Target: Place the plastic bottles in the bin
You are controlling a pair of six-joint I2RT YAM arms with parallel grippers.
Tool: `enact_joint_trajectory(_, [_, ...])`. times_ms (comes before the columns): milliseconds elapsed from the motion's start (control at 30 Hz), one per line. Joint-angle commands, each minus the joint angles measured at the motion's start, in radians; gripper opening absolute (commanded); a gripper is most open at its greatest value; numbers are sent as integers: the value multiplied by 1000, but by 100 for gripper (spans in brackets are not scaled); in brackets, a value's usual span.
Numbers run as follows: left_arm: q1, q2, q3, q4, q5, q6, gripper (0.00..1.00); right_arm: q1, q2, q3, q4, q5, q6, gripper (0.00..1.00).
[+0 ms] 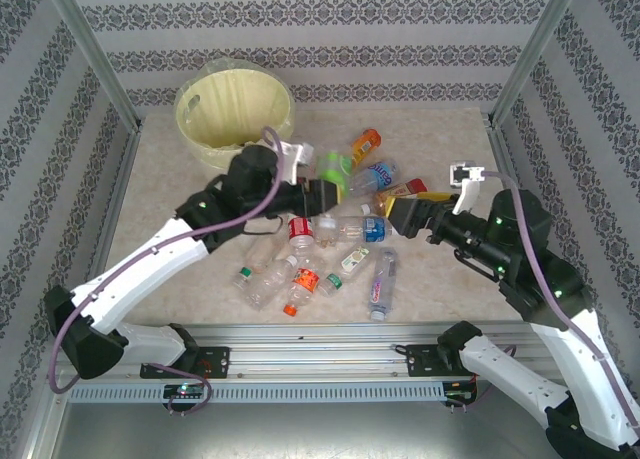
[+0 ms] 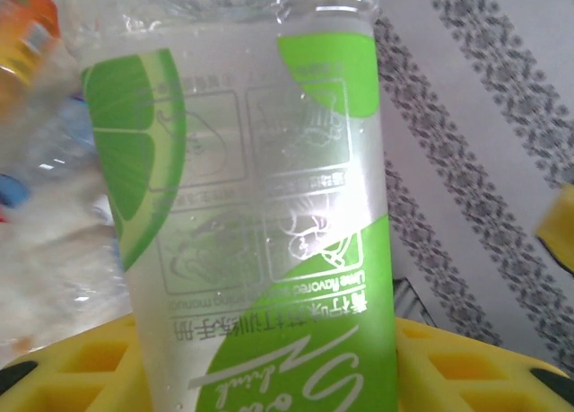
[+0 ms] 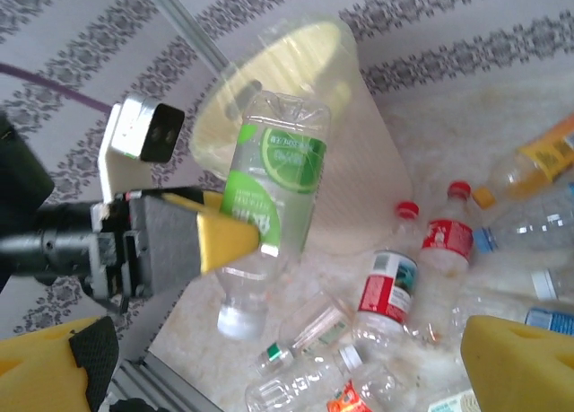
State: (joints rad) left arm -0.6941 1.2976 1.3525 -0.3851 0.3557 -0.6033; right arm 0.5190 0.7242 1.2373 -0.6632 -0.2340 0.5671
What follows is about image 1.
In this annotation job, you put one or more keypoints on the amber tea bottle red label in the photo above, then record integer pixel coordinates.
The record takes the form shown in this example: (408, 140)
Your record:
(410, 186)

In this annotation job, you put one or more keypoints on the green plastic bottle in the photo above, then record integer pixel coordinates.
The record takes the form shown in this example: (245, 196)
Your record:
(332, 169)

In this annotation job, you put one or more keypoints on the red-cap bottle red white label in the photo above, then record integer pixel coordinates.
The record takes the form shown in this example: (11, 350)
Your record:
(300, 226)

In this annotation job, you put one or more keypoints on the clear bottle purple print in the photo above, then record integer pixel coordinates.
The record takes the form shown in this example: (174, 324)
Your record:
(382, 279)

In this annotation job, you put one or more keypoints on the clear bottle green cap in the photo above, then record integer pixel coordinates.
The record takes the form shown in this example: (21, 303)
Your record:
(260, 256)

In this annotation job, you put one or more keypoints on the orange-label bottle orange cap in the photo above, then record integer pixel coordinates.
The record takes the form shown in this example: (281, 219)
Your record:
(306, 279)

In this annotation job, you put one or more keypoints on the clear bottle white cap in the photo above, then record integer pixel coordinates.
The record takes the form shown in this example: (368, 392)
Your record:
(270, 286)

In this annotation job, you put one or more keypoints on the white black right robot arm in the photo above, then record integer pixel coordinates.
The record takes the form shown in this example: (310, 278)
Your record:
(505, 374)

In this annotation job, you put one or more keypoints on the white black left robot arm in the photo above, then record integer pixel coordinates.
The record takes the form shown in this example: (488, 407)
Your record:
(140, 269)

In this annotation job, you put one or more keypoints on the cream plastic waste bin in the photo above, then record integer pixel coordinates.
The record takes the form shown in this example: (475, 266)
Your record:
(220, 159)

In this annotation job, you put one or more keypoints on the clear water bottle blue cap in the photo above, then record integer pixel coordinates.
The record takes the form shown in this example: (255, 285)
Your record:
(377, 174)

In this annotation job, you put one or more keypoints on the orange juice bottle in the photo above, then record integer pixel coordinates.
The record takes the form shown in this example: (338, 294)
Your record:
(367, 141)

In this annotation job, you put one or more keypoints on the small circuit board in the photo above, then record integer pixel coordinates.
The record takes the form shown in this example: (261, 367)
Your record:
(460, 394)
(182, 391)

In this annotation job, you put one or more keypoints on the grey metal panel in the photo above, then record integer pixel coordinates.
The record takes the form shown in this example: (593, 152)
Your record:
(320, 429)

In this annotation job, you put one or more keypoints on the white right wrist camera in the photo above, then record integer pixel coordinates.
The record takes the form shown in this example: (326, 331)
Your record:
(467, 194)

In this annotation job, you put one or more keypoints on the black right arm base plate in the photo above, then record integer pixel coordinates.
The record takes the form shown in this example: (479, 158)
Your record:
(422, 361)

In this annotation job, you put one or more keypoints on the aluminium mounting rail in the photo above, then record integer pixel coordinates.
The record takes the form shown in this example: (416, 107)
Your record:
(320, 356)

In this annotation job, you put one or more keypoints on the aluminium frame post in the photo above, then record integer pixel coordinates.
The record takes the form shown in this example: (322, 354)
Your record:
(90, 49)
(537, 49)

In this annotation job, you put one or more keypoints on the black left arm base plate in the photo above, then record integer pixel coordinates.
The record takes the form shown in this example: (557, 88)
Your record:
(217, 361)

